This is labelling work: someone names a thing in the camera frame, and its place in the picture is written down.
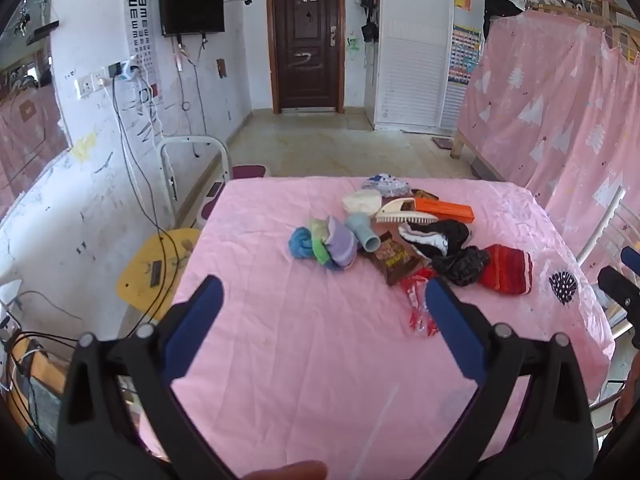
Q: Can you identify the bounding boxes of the black jacket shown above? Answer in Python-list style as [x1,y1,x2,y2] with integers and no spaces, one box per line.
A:
[482,0,523,38]

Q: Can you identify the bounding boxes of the white chair with purple seat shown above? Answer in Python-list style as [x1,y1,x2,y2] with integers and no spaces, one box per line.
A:
[157,135,271,231]

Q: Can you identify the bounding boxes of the pink tree print curtain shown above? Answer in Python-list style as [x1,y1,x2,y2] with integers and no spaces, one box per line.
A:
[457,10,640,271]

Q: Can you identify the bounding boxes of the orange cardboard box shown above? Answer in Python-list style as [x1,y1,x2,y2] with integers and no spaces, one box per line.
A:
[414,197,475,223]

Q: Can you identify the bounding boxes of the plugged wall charger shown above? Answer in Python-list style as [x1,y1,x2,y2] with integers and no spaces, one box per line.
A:
[107,60,138,83]

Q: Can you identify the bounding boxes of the yellow stool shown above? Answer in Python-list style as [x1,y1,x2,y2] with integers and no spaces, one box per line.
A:
[116,228,201,318]

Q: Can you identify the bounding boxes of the red plastic wrapper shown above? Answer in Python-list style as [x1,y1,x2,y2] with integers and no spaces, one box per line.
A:
[399,266,441,336]

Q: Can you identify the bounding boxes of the pink tablecloth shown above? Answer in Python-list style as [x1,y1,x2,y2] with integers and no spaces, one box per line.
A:
[137,175,616,480]

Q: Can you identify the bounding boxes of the lilac cloth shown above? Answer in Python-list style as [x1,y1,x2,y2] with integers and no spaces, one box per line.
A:
[327,216,358,268]

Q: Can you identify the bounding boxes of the blue patterned plastic bag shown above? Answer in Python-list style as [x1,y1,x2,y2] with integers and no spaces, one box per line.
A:
[362,173,412,198]

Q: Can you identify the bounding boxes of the white scrubbing brush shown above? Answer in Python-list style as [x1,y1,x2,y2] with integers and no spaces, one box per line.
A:
[375,197,439,225]

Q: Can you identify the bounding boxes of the blue crumpled cloth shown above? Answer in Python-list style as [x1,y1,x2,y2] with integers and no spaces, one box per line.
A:
[288,226,316,261]

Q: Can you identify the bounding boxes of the black crumpled cloth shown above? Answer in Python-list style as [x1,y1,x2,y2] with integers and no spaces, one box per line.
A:
[431,246,491,288]

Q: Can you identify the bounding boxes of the grey-blue plastic cup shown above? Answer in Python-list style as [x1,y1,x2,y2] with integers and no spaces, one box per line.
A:
[346,212,382,253]

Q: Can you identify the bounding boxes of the red knitted cloth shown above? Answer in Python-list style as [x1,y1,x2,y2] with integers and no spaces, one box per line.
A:
[477,244,533,295]

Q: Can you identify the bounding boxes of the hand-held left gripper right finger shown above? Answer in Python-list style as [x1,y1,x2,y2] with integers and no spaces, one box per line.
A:
[415,276,598,480]

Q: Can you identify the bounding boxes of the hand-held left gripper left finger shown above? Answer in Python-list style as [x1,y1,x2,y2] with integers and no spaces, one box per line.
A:
[56,275,236,480]

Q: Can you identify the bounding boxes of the large brown snack wrapper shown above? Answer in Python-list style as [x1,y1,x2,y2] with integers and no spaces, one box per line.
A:
[367,232,426,286]

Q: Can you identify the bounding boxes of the green cloth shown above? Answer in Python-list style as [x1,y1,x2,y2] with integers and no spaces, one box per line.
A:
[309,217,332,267]

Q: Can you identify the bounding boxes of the dark brown door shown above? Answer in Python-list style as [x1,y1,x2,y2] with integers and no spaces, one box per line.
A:
[265,0,347,115]

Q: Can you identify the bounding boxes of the person's left hand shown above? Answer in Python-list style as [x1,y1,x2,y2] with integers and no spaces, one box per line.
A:
[245,461,328,480]

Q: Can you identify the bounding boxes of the white slatted metal chair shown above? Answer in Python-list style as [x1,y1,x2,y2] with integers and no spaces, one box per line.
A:
[575,186,640,431]

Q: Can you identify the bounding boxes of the eye chart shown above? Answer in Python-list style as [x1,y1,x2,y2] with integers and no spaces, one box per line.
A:
[122,0,163,106]

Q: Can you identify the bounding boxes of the white round fabric pouch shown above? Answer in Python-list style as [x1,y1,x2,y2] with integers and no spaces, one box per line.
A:
[342,189,383,217]

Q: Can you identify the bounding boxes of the wooden bed frame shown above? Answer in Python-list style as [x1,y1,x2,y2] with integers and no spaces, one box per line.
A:
[450,127,501,178]

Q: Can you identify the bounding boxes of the white louvred wardrobe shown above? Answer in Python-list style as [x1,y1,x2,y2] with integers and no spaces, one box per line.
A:
[372,0,457,131]

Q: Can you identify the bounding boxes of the black cable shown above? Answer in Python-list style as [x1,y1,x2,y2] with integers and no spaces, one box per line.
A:
[111,77,181,326]

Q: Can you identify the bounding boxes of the colourful grid wall poster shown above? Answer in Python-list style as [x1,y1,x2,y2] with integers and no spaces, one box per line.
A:
[448,22,483,86]

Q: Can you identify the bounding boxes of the hanging black bags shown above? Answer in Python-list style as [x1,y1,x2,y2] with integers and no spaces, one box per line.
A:
[359,0,381,43]

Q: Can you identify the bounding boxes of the black and white cloth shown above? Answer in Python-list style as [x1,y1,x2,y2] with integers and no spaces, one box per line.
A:
[398,219,475,261]

